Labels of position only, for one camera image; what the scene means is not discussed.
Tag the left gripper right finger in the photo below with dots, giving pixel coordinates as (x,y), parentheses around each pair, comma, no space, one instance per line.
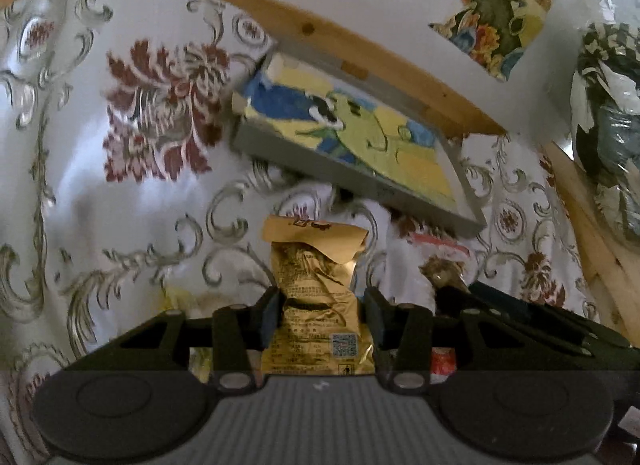
(402,342)

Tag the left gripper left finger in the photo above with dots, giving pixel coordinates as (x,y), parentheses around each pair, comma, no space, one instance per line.
(239,329)

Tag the red orange candy packet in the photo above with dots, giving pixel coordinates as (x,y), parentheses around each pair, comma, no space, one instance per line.
(443,362)

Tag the gold foil snack packet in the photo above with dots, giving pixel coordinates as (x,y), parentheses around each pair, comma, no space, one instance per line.
(321,332)

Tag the clear cookie packet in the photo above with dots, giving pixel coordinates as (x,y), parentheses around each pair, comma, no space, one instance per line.
(442,261)

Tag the yellow snack box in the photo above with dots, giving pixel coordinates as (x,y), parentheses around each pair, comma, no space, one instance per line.
(190,346)

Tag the floral white bedspread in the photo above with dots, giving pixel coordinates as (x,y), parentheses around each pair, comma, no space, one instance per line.
(121,195)

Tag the grey tray with drawing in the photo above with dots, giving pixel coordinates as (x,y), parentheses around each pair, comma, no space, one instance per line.
(303,111)

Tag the bagged bedding bundle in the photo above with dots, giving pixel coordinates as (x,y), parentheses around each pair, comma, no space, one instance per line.
(605,123)

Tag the floral landscape poster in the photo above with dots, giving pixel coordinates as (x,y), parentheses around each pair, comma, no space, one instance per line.
(495,33)

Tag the wooden bed frame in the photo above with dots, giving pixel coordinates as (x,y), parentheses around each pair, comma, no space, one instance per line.
(563,258)

